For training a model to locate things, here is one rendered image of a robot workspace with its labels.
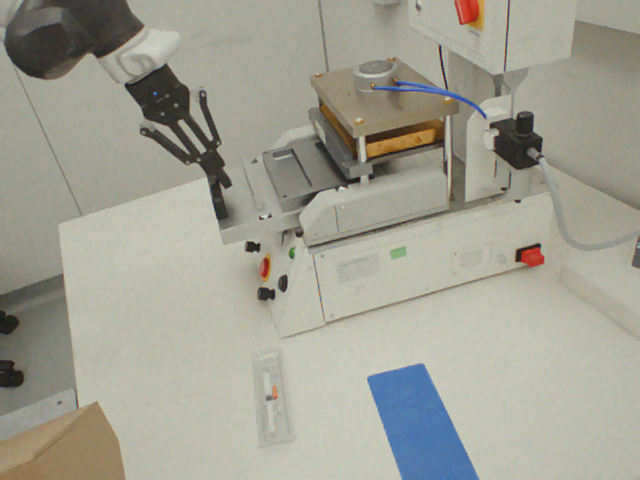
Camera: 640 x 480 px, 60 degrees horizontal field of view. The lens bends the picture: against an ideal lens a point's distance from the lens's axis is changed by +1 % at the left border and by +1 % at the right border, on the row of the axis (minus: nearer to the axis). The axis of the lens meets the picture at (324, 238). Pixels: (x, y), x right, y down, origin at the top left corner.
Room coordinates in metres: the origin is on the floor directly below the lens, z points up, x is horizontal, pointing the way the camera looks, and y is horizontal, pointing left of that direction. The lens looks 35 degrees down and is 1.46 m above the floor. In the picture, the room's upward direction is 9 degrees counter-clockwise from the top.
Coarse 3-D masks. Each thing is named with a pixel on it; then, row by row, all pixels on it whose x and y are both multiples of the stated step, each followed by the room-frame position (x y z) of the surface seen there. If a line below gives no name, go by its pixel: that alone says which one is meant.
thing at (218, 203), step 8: (208, 176) 0.90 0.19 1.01; (208, 184) 0.88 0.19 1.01; (216, 184) 0.87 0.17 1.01; (216, 192) 0.84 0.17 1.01; (216, 200) 0.82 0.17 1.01; (224, 200) 0.82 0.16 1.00; (216, 208) 0.81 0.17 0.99; (224, 208) 0.81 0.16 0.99; (216, 216) 0.81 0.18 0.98; (224, 216) 0.81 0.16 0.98
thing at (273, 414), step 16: (256, 352) 0.69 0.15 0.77; (272, 352) 0.68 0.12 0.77; (256, 368) 0.65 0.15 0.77; (272, 368) 0.64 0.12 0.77; (256, 384) 0.62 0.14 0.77; (272, 384) 0.61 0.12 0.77; (256, 400) 0.58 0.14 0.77; (272, 400) 0.58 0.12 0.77; (288, 400) 0.57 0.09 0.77; (256, 416) 0.55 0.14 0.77; (272, 416) 0.55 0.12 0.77; (288, 416) 0.54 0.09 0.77; (272, 432) 0.52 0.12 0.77; (288, 432) 0.52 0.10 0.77
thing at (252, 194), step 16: (240, 176) 0.96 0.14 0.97; (256, 176) 0.95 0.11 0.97; (224, 192) 0.91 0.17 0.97; (240, 192) 0.90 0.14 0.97; (256, 192) 0.83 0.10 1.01; (272, 192) 0.88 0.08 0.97; (240, 208) 0.84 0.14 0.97; (256, 208) 0.83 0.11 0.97; (272, 208) 0.82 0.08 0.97; (304, 208) 0.81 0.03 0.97; (224, 224) 0.80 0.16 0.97; (240, 224) 0.79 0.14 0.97; (256, 224) 0.79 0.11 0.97; (272, 224) 0.79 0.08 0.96; (288, 224) 0.80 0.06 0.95; (224, 240) 0.78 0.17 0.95; (240, 240) 0.78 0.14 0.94
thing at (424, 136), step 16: (336, 128) 0.92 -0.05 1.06; (400, 128) 0.87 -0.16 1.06; (416, 128) 0.86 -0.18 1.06; (432, 128) 0.86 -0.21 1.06; (352, 144) 0.84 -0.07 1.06; (368, 144) 0.83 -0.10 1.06; (384, 144) 0.84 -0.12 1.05; (400, 144) 0.84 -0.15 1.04; (416, 144) 0.85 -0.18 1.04; (432, 144) 0.86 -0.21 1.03; (384, 160) 0.84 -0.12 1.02
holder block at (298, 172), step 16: (304, 144) 1.01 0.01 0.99; (320, 144) 1.01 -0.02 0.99; (272, 160) 0.96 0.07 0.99; (288, 160) 0.98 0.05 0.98; (304, 160) 0.94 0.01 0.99; (320, 160) 0.93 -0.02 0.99; (272, 176) 0.89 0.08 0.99; (288, 176) 0.91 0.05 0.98; (304, 176) 0.90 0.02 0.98; (320, 176) 0.87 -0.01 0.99; (336, 176) 0.88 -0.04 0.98; (288, 192) 0.83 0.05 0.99; (304, 192) 0.82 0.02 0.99; (288, 208) 0.81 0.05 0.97
